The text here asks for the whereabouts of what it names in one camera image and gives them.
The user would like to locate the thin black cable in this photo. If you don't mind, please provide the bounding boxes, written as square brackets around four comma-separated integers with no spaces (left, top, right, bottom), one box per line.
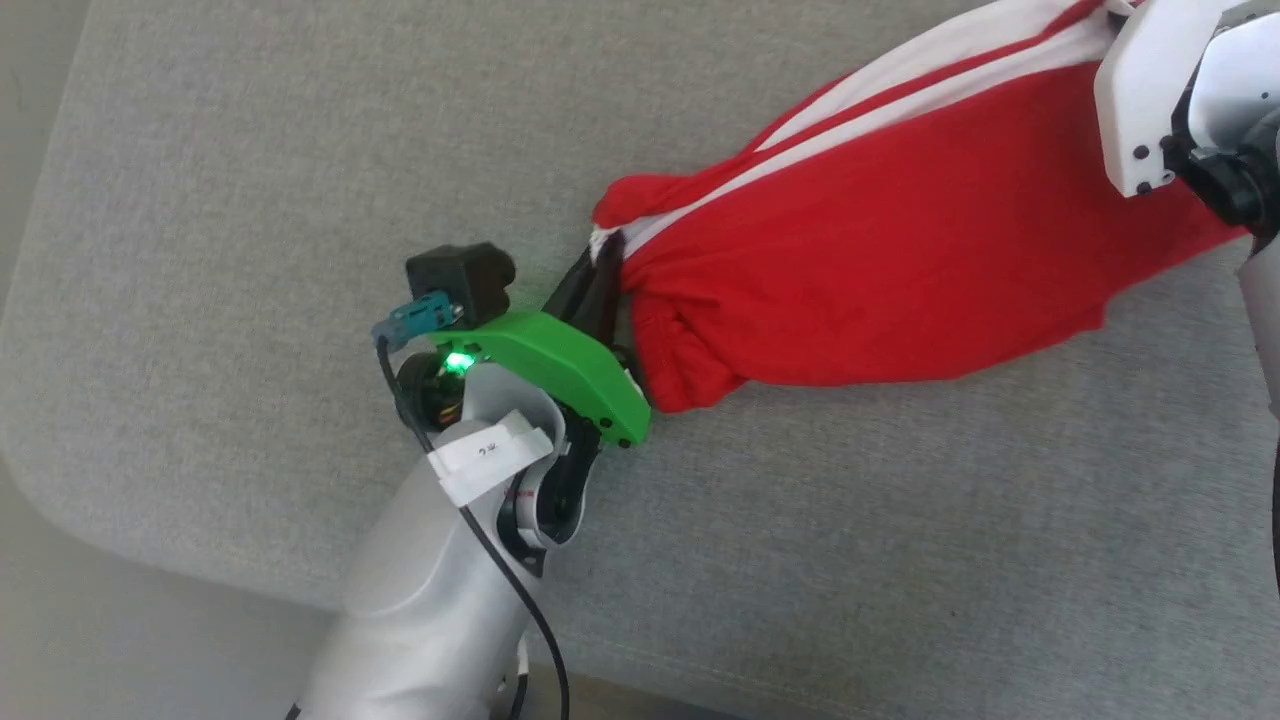
[376,336,571,720]

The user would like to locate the white cable label tag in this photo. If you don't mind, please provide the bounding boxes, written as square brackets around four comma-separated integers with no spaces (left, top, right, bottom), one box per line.
[427,411,554,508]

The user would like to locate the teal cable connector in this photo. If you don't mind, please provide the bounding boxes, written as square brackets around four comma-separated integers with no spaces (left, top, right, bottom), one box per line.
[371,291,453,352]

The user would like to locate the grey fabric sofa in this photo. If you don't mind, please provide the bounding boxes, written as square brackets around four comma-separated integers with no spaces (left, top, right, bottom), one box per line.
[0,0,1280,720]

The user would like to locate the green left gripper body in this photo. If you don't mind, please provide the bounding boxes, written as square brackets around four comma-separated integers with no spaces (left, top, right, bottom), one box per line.
[430,311,653,449]

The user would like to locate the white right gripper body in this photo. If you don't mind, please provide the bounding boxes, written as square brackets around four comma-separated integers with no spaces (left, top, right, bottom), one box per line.
[1093,0,1223,199]

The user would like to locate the red shorts with white trim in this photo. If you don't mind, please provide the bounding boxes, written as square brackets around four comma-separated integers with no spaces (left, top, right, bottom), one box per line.
[590,0,1251,415]

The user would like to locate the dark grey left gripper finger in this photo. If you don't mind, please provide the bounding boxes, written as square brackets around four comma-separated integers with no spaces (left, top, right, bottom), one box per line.
[590,232,633,353]
[543,248,599,323]

